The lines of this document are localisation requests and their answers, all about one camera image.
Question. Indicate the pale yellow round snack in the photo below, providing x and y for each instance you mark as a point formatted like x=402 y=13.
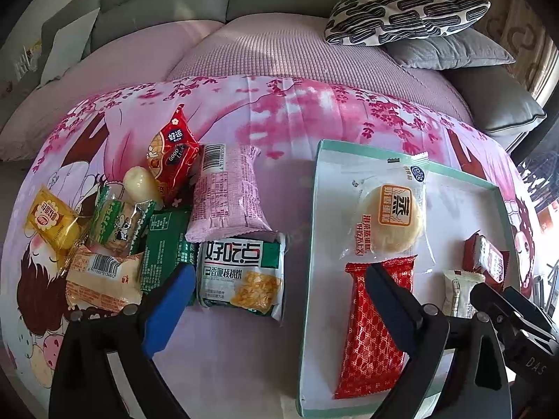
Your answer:
x=139 y=183

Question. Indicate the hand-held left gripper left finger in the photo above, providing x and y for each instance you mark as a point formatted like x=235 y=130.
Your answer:
x=168 y=310

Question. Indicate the clear round pastry packet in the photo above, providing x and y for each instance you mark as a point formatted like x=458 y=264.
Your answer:
x=388 y=222

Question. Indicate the red patterned snack packet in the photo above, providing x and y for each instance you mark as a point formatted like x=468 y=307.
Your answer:
x=362 y=349

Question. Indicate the cream orange bread packet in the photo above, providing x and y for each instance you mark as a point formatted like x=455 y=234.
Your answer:
x=102 y=279

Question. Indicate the clear sandwich biscuit packet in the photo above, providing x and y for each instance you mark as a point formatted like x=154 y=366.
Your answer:
x=115 y=227

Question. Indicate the green white biscuit packet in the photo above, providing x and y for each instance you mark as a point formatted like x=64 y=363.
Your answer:
x=240 y=279

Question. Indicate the white red print packet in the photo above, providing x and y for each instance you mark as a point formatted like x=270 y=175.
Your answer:
x=458 y=292

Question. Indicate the pink printed cartoon blanket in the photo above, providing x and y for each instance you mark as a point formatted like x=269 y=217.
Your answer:
x=270 y=109

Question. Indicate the light grey pillow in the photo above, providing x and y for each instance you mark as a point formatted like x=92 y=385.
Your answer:
x=70 y=48

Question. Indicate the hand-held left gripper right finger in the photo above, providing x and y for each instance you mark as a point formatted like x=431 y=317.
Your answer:
x=393 y=310

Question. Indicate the teal white shallow box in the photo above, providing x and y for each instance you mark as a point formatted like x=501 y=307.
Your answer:
x=458 y=209

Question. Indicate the beige patterned curtain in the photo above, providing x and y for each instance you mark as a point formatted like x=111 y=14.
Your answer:
x=519 y=22

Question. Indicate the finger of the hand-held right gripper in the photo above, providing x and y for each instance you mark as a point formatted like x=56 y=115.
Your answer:
x=526 y=303
x=487 y=299

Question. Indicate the black white patterned pillow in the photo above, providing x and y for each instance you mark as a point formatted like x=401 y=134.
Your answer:
x=406 y=13

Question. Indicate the yellow cake packet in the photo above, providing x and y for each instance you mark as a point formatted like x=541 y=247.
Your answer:
x=50 y=220

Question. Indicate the pink quilted sofa cover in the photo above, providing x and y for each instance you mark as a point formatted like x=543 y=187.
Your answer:
x=270 y=48

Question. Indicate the pink snack packet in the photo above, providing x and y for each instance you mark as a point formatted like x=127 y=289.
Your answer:
x=227 y=196

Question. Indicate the red cookie packet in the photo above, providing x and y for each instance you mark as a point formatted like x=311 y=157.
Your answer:
x=172 y=157

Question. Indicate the red white milk biscuit packet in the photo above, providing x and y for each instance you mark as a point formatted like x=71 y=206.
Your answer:
x=489 y=257

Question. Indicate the dark green snack packet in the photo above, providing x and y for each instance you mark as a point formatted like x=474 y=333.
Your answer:
x=163 y=248

